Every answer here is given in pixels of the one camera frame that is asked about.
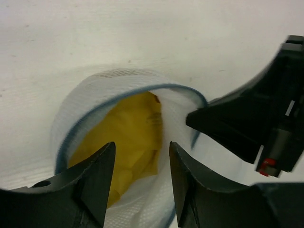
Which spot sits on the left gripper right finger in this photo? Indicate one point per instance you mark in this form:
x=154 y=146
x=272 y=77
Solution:
x=205 y=199

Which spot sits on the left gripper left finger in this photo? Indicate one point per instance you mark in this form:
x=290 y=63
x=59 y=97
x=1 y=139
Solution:
x=74 y=198

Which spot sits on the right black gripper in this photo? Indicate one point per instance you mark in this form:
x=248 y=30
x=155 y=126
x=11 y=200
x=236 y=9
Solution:
x=272 y=100

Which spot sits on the yellow bra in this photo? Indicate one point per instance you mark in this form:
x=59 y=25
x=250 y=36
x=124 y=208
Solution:
x=135 y=126

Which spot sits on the white mesh laundry bag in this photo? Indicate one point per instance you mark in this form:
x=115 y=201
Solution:
x=149 y=202

